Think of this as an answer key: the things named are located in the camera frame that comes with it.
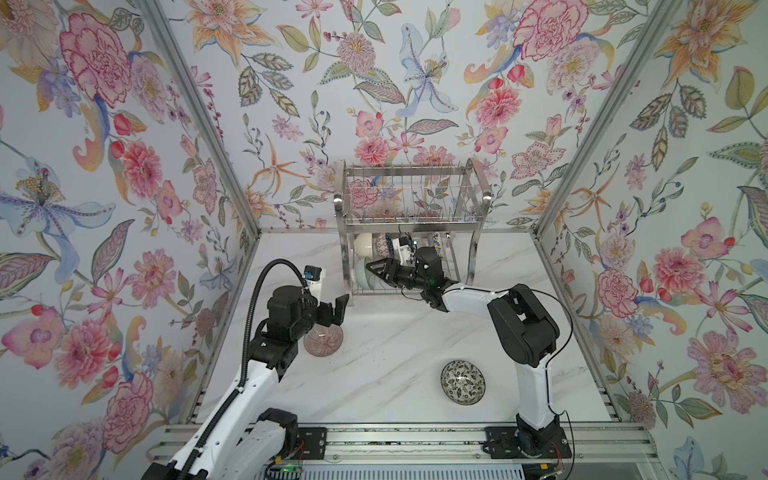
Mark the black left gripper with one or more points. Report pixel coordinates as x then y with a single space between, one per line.
326 311

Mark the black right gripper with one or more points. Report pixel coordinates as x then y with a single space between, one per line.
392 269

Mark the blue geometric red bowl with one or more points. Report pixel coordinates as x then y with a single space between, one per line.
383 245

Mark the cream white bowl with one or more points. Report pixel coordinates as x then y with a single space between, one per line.
364 245

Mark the pink striped bowl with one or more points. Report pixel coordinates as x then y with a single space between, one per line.
322 341

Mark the stainless steel dish rack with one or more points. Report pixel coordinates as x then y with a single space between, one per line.
416 201

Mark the blue yellow patterned bowl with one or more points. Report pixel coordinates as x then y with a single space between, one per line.
437 242

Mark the black white floral bowl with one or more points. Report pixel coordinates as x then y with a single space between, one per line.
462 382

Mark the pale green bowl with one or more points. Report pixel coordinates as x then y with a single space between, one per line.
364 278

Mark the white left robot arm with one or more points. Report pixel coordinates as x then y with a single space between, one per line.
243 436

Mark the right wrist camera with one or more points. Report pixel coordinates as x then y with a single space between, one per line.
405 249

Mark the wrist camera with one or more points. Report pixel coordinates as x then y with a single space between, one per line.
314 277
405 249

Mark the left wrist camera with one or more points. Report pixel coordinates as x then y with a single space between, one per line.
314 277

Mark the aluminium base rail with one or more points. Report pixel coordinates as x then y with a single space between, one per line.
468 443

